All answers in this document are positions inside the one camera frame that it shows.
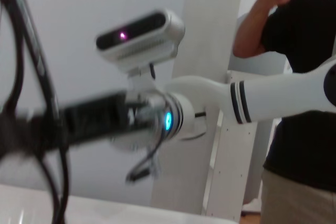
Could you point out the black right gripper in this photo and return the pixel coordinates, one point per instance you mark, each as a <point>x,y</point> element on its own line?
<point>97,119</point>

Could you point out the black glasses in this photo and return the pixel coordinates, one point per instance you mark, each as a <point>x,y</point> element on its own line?
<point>41,62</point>

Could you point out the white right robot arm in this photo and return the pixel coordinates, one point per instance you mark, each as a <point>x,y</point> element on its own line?
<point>275,95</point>

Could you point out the white robot stand column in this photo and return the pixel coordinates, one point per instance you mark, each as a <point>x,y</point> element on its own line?
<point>204,24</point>

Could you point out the operator body black shirt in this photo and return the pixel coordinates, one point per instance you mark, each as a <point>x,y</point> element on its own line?
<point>302,37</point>

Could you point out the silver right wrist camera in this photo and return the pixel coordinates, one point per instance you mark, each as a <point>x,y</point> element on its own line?
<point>141,37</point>

